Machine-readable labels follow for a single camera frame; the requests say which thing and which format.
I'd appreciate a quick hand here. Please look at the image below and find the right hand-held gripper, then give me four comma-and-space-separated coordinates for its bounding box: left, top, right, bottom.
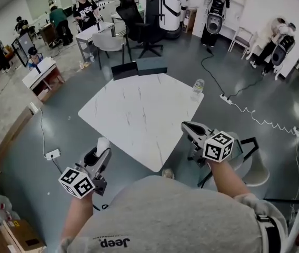
180, 121, 235, 168

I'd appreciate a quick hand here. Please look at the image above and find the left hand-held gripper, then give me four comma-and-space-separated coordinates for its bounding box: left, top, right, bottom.
58, 146, 113, 200

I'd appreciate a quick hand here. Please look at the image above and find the small white object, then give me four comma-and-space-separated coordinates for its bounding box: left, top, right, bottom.
96, 137, 111, 157

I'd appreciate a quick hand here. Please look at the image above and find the black box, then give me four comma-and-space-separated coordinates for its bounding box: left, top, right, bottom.
111, 61, 139, 81

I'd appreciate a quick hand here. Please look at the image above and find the person's right forearm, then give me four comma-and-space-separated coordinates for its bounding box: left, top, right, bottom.
207, 159, 254, 199

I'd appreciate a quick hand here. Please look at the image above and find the person's left forearm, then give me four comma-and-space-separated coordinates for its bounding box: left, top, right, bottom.
61, 193, 95, 247

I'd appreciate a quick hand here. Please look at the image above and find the brown cardboard box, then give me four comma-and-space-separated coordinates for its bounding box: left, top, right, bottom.
0, 219, 46, 253

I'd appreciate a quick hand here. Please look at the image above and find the tall cardboard box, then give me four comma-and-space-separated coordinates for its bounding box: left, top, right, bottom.
181, 6, 198, 34

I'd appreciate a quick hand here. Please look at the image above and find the white power strip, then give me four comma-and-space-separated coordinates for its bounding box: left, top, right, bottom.
220, 93, 233, 105
45, 148, 62, 160

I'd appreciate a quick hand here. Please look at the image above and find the clear water bottle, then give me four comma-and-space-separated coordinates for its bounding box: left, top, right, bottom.
190, 79, 205, 101

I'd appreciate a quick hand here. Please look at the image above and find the person's shoe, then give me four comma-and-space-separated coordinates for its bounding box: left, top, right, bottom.
162, 168, 175, 180

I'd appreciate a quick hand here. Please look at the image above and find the grey shell chair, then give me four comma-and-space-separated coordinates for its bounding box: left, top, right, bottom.
92, 30, 129, 71
198, 132, 270, 188

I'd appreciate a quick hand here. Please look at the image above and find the white wooden chair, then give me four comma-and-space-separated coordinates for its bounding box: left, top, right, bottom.
230, 26, 255, 60

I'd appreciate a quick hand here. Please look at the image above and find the white top wooden desk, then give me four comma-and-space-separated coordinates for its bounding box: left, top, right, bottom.
22, 56, 65, 104

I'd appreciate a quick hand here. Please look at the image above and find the white black backpack device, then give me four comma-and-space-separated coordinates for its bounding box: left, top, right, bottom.
271, 22, 296, 67
206, 0, 226, 35

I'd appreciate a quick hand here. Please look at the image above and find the white black robot machine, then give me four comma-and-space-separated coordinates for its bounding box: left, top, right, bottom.
143, 0, 183, 41
177, 0, 190, 12

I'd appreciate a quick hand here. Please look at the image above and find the grey metal table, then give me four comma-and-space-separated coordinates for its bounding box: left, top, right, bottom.
75, 22, 116, 63

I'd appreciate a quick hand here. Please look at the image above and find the black office chair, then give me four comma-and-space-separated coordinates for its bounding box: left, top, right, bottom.
115, 0, 165, 59

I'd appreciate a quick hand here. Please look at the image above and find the black framed board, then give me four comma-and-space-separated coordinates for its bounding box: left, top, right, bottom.
11, 32, 34, 68

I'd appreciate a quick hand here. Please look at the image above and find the brown wooden cabinet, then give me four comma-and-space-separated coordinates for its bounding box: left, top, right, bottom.
38, 22, 58, 47

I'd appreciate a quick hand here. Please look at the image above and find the thin black cable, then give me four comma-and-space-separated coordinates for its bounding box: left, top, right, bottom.
51, 158, 63, 173

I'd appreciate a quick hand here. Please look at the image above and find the thin white cable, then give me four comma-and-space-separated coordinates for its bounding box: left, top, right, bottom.
38, 108, 51, 158

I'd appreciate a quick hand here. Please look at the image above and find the white coiled cable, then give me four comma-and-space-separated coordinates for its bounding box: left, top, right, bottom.
231, 103, 299, 137

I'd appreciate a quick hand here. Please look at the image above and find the black floor cable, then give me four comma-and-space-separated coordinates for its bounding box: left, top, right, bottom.
201, 47, 265, 100

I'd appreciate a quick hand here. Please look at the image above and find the black shoulder strap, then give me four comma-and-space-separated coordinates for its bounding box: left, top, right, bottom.
256, 214, 283, 253

